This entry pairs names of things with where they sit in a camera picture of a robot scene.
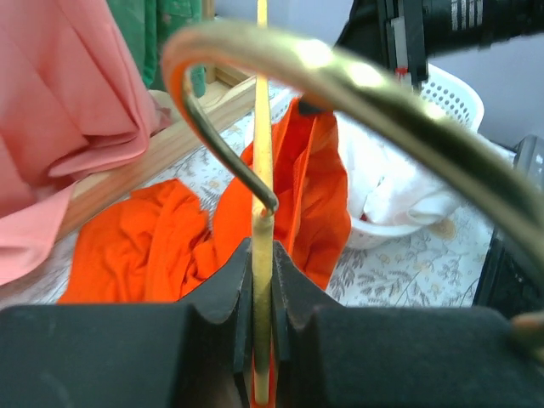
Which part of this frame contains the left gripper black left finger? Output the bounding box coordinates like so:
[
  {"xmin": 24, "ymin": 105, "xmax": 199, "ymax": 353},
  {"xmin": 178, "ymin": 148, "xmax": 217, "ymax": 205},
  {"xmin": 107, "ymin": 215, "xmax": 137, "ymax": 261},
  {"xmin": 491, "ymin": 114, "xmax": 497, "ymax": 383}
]
[{"xmin": 1, "ymin": 241, "xmax": 252, "ymax": 407}]

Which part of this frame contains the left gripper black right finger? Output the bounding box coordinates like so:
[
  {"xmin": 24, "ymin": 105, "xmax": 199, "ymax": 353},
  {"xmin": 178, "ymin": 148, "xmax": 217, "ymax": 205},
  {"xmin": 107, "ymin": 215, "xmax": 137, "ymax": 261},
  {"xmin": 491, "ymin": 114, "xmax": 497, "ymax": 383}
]
[{"xmin": 272, "ymin": 243, "xmax": 543, "ymax": 407}]

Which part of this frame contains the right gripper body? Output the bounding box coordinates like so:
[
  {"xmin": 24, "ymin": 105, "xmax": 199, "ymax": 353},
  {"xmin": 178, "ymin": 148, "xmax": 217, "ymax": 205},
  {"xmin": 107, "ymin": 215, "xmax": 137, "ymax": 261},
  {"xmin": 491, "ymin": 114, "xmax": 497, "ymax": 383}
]
[{"xmin": 335, "ymin": 0, "xmax": 543, "ymax": 86}]

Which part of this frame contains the yellow plastic hanger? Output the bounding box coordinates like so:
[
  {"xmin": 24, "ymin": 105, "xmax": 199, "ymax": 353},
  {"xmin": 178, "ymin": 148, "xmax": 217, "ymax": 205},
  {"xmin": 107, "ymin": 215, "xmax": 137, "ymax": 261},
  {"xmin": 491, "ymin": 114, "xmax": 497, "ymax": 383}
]
[{"xmin": 161, "ymin": 0, "xmax": 544, "ymax": 405}]

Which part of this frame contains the orange t-shirt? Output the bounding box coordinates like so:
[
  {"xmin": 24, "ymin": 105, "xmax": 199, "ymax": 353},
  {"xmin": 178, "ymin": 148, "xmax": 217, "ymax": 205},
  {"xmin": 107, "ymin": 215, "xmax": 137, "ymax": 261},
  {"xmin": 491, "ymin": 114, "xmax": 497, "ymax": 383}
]
[{"xmin": 60, "ymin": 99, "xmax": 350, "ymax": 303}]

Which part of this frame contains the white plastic laundry basket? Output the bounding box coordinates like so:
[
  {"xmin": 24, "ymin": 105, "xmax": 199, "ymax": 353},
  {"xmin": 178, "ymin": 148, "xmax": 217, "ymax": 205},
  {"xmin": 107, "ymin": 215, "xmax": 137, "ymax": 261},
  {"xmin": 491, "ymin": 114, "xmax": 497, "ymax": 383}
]
[{"xmin": 263, "ymin": 63, "xmax": 485, "ymax": 251}]

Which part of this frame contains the white cloth in basket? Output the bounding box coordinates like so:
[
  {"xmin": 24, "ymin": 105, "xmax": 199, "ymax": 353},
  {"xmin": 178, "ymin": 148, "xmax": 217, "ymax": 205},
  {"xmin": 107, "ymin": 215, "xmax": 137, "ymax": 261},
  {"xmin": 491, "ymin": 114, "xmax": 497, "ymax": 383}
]
[{"xmin": 335, "ymin": 113, "xmax": 463, "ymax": 226}]

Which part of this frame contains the wooden rack with tray base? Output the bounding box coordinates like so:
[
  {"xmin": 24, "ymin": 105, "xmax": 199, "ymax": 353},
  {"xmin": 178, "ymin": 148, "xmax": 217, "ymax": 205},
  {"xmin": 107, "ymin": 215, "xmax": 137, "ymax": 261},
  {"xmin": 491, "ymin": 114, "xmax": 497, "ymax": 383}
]
[{"xmin": 54, "ymin": 0, "xmax": 264, "ymax": 243}]

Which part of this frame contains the black base bar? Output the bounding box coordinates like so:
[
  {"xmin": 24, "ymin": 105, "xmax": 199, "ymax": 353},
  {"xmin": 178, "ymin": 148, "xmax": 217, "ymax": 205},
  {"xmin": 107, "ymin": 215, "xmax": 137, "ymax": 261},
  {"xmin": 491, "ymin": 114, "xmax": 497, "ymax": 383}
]
[{"xmin": 473, "ymin": 135, "xmax": 543, "ymax": 318}]

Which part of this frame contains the green white hanging cloth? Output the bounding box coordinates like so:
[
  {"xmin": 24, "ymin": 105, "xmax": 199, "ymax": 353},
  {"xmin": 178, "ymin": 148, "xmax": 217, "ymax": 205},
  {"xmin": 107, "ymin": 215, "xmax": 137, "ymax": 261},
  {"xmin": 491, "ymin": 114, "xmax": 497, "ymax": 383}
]
[{"xmin": 107, "ymin": 0, "xmax": 202, "ymax": 91}]

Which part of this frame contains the salmon pink pleated garment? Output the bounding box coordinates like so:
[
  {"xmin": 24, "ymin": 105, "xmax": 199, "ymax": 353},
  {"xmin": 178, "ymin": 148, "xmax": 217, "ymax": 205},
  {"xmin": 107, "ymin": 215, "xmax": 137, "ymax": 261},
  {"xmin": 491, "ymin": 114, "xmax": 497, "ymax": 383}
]
[{"xmin": 1, "ymin": 1, "xmax": 165, "ymax": 284}]

